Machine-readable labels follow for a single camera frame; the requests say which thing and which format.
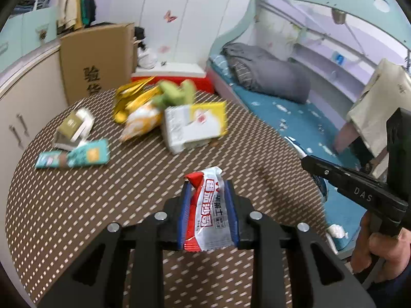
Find pink cloth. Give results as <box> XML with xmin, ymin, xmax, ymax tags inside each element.
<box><xmin>334</xmin><ymin>120</ymin><xmax>360</xmax><ymax>153</ymax></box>

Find blue candy print bedsheet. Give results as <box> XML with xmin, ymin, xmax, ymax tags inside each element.
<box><xmin>207</xmin><ymin>71</ymin><xmax>376</xmax><ymax>251</ymax></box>

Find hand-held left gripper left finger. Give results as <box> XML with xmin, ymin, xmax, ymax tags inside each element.
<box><xmin>39</xmin><ymin>180</ymin><xmax>193</xmax><ymax>308</ymax></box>

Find person's right hand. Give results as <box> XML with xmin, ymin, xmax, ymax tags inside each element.
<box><xmin>351</xmin><ymin>213</ymin><xmax>411</xmax><ymax>284</ymax></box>

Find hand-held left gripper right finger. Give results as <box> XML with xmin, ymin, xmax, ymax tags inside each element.
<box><xmin>223</xmin><ymin>180</ymin><xmax>376</xmax><ymax>308</ymax></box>

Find teal snack wrapper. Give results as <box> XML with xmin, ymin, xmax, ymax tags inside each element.
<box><xmin>35</xmin><ymin>139</ymin><xmax>110</xmax><ymax>169</ymax></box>

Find stepped cubby cabinet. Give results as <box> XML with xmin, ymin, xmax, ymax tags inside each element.
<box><xmin>0</xmin><ymin>0</ymin><xmax>65</xmax><ymax>74</ymax></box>

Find orange white snack bag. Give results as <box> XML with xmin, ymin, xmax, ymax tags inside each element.
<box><xmin>119</xmin><ymin>103</ymin><xmax>163</xmax><ymax>142</ymax></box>

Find yellow foil wrapper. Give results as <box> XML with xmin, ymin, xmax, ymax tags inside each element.
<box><xmin>112</xmin><ymin>76</ymin><xmax>161</xmax><ymax>124</ymax></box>

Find blue plaid pillow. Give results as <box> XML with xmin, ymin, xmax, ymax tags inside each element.
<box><xmin>209</xmin><ymin>54</ymin><xmax>233</xmax><ymax>78</ymax></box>

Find olive green small carton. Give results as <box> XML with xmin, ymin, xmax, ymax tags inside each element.
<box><xmin>51</xmin><ymin>107</ymin><xmax>95</xmax><ymax>151</ymax></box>

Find grey quilt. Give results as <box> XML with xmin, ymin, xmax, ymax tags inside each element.
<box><xmin>221</xmin><ymin>42</ymin><xmax>312</xmax><ymax>104</ymax></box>

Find round brown dotted table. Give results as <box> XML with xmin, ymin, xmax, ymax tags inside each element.
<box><xmin>5</xmin><ymin>86</ymin><xmax>328</xmax><ymax>308</ymax></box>

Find cream hanging jacket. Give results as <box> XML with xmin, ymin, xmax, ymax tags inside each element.
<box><xmin>57</xmin><ymin>0</ymin><xmax>85</xmax><ymax>34</ymax></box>

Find beige hanging garment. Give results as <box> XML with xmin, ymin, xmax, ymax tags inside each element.
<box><xmin>346</xmin><ymin>58</ymin><xmax>411</xmax><ymax>158</ymax></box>

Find dark folded clothes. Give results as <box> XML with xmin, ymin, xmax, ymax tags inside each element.
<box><xmin>13</xmin><ymin>0</ymin><xmax>36</xmax><ymax>15</ymax></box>

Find low white cabinet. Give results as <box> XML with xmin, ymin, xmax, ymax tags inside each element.
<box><xmin>0</xmin><ymin>40</ymin><xmax>69</xmax><ymax>180</ymax></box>

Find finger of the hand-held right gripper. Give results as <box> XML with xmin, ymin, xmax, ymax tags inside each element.
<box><xmin>301</xmin><ymin>155</ymin><xmax>408</xmax><ymax>214</ymax></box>

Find red white snack packet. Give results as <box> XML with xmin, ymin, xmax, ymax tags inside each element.
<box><xmin>184</xmin><ymin>166</ymin><xmax>236</xmax><ymax>252</ymax></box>

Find red bench with white top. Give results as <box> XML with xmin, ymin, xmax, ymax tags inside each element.
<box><xmin>131</xmin><ymin>61</ymin><xmax>215</xmax><ymax>94</ymax></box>

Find teal bunk bed frame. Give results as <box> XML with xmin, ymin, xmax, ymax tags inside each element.
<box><xmin>205</xmin><ymin>0</ymin><xmax>411</xmax><ymax>254</ymax></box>

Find yellow white carton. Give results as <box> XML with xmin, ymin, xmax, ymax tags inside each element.
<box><xmin>161</xmin><ymin>100</ymin><xmax>229</xmax><ymax>155</ymax></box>

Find tall cardboard box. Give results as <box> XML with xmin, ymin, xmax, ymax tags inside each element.
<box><xmin>59</xmin><ymin>22</ymin><xmax>135</xmax><ymax>106</ymax></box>

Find white wardrobe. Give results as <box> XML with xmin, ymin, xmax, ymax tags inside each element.
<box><xmin>93</xmin><ymin>0</ymin><xmax>260</xmax><ymax>71</ymax></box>

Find lilac wall shelf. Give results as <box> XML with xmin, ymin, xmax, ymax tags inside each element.
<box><xmin>289</xmin><ymin>38</ymin><xmax>382</xmax><ymax>103</ymax></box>

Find black clothes heap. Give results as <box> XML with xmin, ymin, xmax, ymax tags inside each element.
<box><xmin>133</xmin><ymin>26</ymin><xmax>148</xmax><ymax>50</ymax></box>

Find person's dark blue clothing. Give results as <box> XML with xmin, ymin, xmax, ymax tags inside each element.
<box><xmin>366</xmin><ymin>276</ymin><xmax>411</xmax><ymax>308</ymax></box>

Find white plastic bag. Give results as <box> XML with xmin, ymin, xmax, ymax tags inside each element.
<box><xmin>137</xmin><ymin>46</ymin><xmax>158</xmax><ymax>69</ymax></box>

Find blue white tube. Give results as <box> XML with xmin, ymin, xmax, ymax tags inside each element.
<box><xmin>284</xmin><ymin>136</ymin><xmax>329</xmax><ymax>203</ymax></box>

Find green hanging garment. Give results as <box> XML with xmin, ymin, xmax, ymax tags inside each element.
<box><xmin>81</xmin><ymin>0</ymin><xmax>92</xmax><ymax>26</ymax></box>

